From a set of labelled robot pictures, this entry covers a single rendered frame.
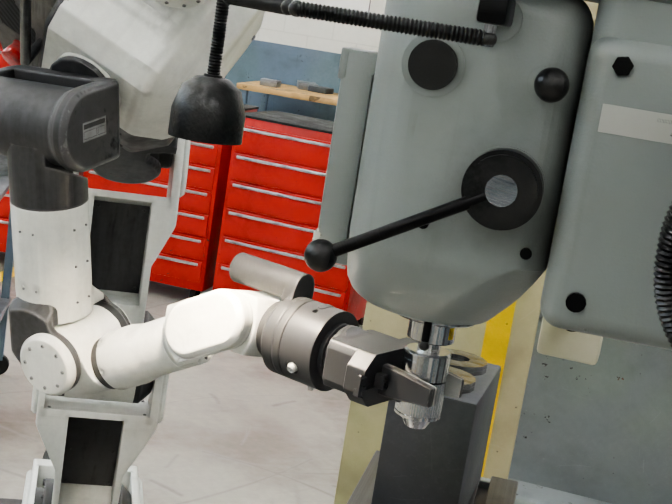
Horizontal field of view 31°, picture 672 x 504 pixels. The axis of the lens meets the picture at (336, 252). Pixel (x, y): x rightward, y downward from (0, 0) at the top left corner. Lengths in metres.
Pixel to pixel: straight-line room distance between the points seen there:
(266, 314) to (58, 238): 0.28
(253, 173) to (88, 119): 4.57
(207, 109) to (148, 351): 0.36
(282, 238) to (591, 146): 4.92
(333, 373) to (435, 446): 0.46
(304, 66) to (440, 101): 9.37
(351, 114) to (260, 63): 9.38
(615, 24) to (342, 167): 0.30
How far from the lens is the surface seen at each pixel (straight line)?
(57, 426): 1.91
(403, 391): 1.21
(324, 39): 10.43
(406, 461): 1.69
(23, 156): 1.42
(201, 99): 1.16
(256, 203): 5.97
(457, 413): 1.65
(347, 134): 1.18
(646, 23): 1.07
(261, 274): 1.33
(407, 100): 1.09
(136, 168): 1.83
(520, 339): 2.98
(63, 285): 1.46
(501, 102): 1.08
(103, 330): 1.50
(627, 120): 1.06
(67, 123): 1.37
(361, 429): 3.10
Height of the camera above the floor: 1.59
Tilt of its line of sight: 11 degrees down
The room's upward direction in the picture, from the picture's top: 9 degrees clockwise
